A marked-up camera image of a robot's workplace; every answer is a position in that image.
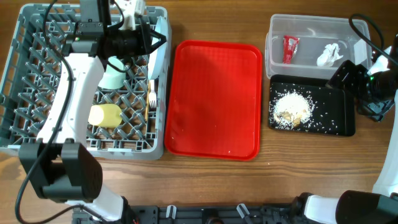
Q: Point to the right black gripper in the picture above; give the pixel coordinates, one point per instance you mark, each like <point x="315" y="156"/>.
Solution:
<point x="357" y="73"/>

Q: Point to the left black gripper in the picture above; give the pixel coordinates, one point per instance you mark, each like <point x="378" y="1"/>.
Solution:
<point x="143" y="34"/>

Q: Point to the large light blue plate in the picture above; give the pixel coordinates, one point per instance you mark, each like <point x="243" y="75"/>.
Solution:
<point x="157" y="57"/>

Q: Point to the white plastic fork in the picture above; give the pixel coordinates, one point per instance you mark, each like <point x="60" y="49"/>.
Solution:
<point x="152" y="95"/>

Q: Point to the green saucer bowl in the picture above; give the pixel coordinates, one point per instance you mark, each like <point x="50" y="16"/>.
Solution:
<point x="113" y="79"/>

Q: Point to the rice food scraps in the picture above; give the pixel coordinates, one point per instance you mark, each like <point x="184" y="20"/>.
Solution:
<point x="291" y="109"/>

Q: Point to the single wooden chopstick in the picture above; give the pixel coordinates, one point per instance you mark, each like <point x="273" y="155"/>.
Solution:
<point x="147" y="106"/>

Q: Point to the yellow plastic cup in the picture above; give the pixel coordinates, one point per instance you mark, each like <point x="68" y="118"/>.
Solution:
<point x="105" y="115"/>

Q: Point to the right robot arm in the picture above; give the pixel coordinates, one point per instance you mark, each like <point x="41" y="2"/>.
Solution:
<point x="378" y="204"/>

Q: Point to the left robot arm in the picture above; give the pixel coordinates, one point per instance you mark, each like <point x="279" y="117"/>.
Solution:
<point x="58" y="165"/>

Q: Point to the black waste tray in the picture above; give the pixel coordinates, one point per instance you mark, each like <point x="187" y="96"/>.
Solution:
<point x="334" y="108"/>

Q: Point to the clear plastic waste bin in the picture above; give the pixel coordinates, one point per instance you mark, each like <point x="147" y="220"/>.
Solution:
<point x="314" y="33"/>

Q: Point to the grey plastic dishwasher rack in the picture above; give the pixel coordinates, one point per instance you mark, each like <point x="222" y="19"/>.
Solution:
<point x="30" y="80"/>

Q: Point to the crumpled white tissue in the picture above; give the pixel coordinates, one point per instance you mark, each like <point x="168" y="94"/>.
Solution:
<point x="329" y="56"/>

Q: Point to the red snack wrapper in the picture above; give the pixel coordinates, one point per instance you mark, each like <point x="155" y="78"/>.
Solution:
<point x="290" y="45"/>

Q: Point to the red plastic serving tray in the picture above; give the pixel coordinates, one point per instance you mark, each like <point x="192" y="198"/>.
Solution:
<point x="215" y="101"/>

